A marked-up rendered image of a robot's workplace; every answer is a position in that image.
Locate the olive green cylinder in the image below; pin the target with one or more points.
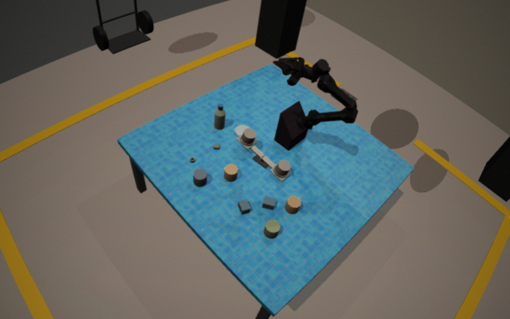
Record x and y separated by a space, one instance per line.
271 229

